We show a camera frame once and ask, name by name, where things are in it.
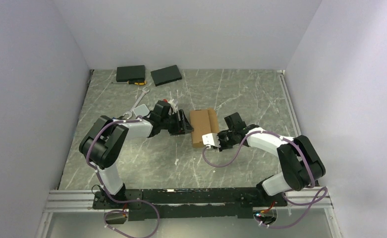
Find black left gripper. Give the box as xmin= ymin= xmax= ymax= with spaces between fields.
xmin=161 ymin=110 xmax=194 ymax=136

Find brown cardboard box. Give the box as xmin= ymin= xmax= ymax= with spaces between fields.
xmin=189 ymin=108 xmax=220 ymax=148

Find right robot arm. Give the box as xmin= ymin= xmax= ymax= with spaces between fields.
xmin=217 ymin=113 xmax=326 ymax=206

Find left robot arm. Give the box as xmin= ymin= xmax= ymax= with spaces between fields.
xmin=79 ymin=100 xmax=194 ymax=208

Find grey white rectangular device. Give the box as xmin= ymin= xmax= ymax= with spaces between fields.
xmin=132 ymin=104 xmax=150 ymax=117

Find silver combination wrench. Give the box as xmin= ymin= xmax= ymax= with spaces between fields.
xmin=122 ymin=87 xmax=150 ymax=119

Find black foam block right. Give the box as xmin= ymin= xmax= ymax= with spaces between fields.
xmin=151 ymin=65 xmax=182 ymax=87

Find black foam block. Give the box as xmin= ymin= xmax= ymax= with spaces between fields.
xmin=116 ymin=65 xmax=146 ymax=81
xmin=151 ymin=65 xmax=182 ymax=87

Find yellow black screwdriver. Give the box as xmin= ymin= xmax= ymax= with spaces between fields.
xmin=112 ymin=80 xmax=146 ymax=86

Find black foam block left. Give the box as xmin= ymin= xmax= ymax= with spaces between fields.
xmin=116 ymin=65 xmax=146 ymax=81

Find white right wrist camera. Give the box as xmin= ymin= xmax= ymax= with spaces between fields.
xmin=202 ymin=133 xmax=221 ymax=149

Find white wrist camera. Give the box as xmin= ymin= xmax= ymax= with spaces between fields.
xmin=164 ymin=99 xmax=178 ymax=115
xmin=202 ymin=133 xmax=221 ymax=149

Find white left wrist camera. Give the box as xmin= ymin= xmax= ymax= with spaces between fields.
xmin=164 ymin=99 xmax=178 ymax=115

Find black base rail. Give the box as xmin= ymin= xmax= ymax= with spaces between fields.
xmin=93 ymin=187 xmax=287 ymax=221

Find aluminium frame rail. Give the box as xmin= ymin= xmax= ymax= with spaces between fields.
xmin=44 ymin=190 xmax=95 ymax=213

